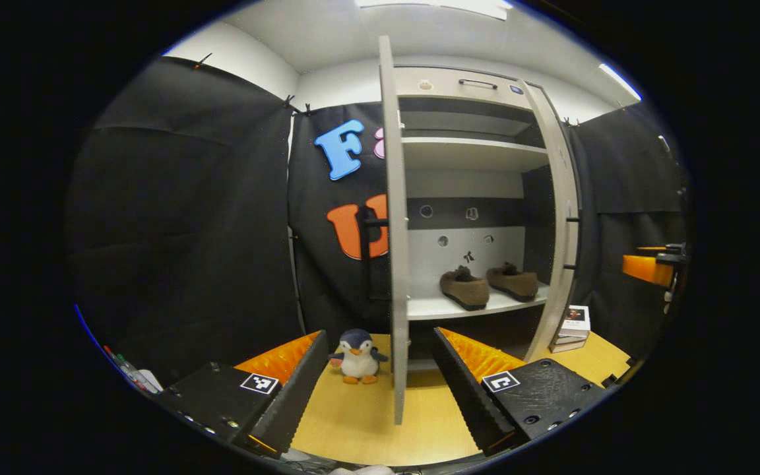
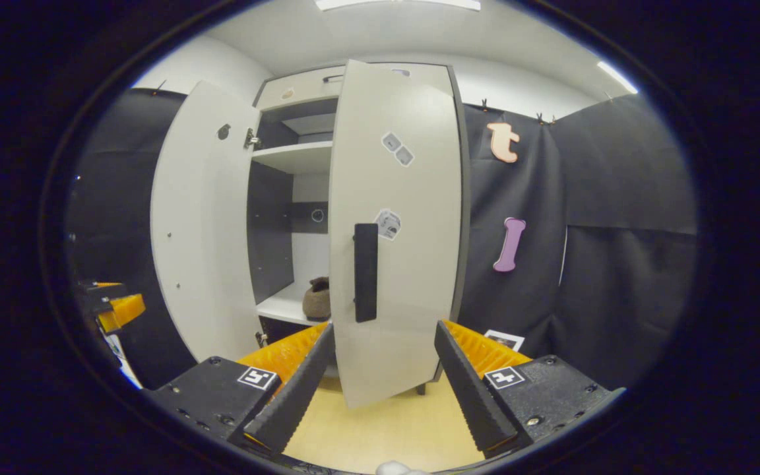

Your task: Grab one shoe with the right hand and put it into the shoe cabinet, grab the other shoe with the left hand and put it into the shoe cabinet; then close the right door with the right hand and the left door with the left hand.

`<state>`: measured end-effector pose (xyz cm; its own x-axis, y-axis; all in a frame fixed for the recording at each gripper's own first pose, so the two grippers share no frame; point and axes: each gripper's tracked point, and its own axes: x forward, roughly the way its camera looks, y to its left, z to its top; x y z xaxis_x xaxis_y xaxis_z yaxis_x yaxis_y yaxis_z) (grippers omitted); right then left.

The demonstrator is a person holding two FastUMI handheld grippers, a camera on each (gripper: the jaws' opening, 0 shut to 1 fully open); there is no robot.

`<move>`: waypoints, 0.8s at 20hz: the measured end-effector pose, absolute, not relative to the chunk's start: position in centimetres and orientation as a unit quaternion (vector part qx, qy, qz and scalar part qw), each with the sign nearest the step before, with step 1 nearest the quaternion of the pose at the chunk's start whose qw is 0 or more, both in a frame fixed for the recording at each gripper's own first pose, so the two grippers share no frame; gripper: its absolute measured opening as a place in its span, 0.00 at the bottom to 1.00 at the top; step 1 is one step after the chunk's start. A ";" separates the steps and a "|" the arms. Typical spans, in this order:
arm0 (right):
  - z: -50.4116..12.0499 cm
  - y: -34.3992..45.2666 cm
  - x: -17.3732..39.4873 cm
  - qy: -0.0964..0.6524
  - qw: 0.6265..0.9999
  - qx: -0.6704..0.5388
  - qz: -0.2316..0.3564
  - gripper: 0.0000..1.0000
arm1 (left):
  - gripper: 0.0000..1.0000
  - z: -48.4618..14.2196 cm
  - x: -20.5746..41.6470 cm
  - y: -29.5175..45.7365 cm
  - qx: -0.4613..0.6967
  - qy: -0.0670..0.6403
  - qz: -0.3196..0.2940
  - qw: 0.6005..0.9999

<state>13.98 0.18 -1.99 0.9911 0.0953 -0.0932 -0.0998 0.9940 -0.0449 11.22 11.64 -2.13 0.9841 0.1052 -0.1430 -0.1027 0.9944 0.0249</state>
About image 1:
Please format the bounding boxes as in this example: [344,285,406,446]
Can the photo cover book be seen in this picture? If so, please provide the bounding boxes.
[557,305,592,339]

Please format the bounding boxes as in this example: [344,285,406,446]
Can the long ceiling light panel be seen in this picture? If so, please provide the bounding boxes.
[356,0,514,20]

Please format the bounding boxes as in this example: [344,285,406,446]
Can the plush penguin toy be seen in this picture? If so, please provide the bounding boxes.
[327,329,389,385]

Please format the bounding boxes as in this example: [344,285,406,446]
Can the grey shoe cabinet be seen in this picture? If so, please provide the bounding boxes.
[390,65,582,371]

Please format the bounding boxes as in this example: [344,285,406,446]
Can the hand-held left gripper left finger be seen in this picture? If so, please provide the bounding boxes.
[156,330,329,460]

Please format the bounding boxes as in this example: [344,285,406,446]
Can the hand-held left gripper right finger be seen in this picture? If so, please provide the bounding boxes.
[433,328,613,458]

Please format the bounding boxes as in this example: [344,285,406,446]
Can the brown fuzzy shoe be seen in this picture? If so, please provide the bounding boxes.
[439,265,491,311]
[486,262,540,303]

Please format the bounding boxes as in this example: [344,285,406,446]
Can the green marker pen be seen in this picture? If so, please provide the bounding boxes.
[116,354,150,390]

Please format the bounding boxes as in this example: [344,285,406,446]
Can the thin white book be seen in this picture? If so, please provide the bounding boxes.
[548,335,588,354]

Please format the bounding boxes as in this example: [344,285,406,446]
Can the light grey cabinet door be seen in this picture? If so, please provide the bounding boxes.
[520,80,582,364]
[378,35,412,426]

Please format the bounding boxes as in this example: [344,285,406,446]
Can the beige cabinet drawer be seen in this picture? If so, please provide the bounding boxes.
[395,66,531,110]

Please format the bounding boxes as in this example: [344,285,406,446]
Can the red marker pen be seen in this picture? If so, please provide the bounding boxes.
[103,345,131,377]

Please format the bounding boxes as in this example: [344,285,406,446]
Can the black backdrop cloth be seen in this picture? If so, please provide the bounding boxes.
[63,56,692,390]

